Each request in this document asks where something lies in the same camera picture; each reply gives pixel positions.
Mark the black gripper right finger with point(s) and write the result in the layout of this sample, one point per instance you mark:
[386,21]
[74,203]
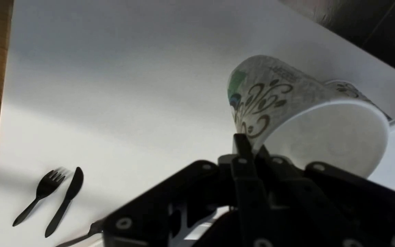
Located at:
[325,207]

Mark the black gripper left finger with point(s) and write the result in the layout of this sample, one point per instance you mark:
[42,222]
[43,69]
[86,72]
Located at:
[197,197]

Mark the black plastic spoon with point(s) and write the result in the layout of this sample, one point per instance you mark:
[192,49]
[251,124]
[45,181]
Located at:
[81,240]

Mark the black plastic fork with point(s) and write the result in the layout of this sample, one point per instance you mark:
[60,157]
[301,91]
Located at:
[46,186]

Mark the stainless steel sink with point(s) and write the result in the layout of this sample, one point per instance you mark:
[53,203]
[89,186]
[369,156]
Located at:
[379,32]

